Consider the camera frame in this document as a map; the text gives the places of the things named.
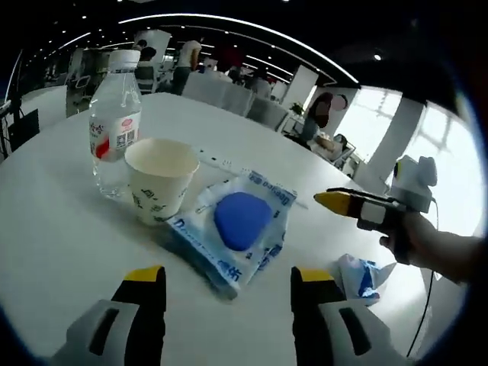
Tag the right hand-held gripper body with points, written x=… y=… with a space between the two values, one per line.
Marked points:
x=415 y=187

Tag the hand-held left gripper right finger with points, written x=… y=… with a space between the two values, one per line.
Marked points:
x=328 y=328

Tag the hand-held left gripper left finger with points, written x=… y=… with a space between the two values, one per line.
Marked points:
x=114 y=328

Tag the blue soft tissue pack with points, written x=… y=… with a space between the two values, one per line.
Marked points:
x=362 y=278

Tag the wet wipes pack blue lid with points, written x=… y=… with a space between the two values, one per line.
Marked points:
x=240 y=221

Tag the white paper cup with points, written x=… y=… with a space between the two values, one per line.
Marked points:
x=160 y=194

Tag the white power strip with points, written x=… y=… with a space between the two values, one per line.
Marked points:
x=217 y=158

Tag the clear plastic water bottle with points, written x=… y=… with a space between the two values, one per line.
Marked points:
x=114 y=114

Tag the person's right hand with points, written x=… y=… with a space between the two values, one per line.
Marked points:
x=419 y=236

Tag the white table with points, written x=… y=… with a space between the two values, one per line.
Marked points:
x=57 y=236

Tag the green potted plant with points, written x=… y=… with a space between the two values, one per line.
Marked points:
x=297 y=109

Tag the grey office chair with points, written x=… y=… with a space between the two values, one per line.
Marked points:
x=206 y=90

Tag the dark rectangular object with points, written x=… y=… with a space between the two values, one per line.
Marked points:
x=23 y=127

